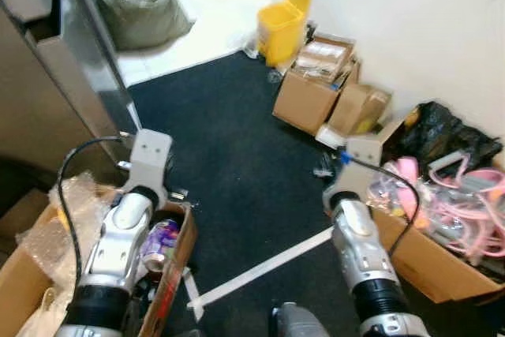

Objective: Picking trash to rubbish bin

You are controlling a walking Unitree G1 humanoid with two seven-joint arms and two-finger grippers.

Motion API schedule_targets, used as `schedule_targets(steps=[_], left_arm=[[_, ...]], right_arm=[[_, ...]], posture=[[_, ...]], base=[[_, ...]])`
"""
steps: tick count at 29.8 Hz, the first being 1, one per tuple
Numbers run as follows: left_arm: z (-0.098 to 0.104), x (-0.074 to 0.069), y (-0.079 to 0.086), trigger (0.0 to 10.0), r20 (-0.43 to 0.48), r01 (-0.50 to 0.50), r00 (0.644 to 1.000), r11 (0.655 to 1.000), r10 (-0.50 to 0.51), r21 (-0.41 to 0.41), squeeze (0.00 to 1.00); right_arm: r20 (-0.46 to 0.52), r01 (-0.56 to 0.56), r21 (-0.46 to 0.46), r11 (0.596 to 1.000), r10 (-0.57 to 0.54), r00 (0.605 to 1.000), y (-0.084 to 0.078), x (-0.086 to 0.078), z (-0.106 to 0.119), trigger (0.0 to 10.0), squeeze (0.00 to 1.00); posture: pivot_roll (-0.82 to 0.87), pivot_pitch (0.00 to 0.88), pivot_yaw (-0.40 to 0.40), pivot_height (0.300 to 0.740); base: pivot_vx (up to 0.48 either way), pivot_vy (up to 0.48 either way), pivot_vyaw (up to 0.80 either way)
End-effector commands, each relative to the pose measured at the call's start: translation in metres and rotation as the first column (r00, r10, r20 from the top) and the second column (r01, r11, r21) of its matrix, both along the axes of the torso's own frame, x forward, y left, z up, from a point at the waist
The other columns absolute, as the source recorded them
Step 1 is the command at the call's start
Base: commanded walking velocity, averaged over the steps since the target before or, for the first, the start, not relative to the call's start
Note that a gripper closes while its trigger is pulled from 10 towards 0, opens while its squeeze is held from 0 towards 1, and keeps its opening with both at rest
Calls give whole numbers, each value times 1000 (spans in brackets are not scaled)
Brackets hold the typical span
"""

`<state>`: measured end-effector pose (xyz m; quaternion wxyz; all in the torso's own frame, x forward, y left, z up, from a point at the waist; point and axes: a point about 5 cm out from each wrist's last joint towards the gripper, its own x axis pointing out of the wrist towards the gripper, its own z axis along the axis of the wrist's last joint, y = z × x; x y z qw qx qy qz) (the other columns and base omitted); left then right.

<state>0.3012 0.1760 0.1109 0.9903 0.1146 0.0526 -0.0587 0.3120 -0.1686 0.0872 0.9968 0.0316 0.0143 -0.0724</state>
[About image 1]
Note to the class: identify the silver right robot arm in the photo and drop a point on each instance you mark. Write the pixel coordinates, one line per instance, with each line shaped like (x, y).
(363, 250)

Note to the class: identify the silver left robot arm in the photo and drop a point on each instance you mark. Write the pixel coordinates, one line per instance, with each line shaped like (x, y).
(118, 234)

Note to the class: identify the yellow plastic rubbish bin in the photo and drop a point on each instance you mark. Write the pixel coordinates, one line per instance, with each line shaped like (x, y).
(280, 33)

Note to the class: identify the grey-green filled rubbish bag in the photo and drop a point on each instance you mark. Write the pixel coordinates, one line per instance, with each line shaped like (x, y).
(138, 5)

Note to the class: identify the purple drink can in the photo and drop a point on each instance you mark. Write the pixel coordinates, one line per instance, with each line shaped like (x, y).
(162, 244)

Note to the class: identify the small closed cardboard box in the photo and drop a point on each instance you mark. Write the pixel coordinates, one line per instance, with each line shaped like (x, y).
(359, 108)

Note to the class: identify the open cardboard box with packets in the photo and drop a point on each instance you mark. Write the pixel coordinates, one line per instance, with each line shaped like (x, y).
(304, 100)

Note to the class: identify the red-printed cardboard box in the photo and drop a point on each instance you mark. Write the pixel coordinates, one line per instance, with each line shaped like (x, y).
(173, 274)

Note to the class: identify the clear bubble wrap sheet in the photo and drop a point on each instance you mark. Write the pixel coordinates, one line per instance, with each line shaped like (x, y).
(79, 203)

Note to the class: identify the black plastic bag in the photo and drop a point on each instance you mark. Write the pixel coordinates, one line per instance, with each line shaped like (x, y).
(442, 132)

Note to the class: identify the large open cardboard box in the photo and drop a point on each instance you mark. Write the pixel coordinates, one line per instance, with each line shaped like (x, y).
(430, 262)

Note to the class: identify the grey robot foot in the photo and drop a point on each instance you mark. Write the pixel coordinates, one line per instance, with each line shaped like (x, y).
(304, 323)

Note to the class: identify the stainless steel fridge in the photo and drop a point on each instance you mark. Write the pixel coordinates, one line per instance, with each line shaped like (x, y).
(47, 84)

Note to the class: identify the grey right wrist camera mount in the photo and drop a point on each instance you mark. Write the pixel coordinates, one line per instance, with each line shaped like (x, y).
(359, 167)

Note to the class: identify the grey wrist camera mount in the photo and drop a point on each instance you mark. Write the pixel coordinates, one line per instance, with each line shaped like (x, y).
(359, 167)
(150, 155)

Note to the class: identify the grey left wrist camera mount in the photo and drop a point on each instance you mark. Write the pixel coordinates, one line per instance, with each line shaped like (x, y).
(150, 155)

